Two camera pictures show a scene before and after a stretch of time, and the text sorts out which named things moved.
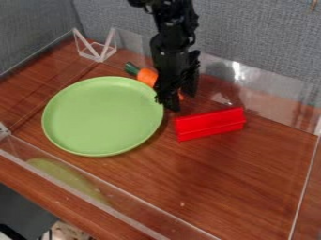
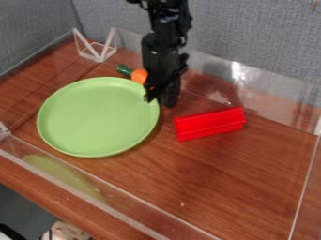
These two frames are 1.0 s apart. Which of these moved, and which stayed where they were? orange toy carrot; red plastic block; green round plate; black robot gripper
Moved: orange toy carrot; black robot gripper
Stayed: red plastic block; green round plate
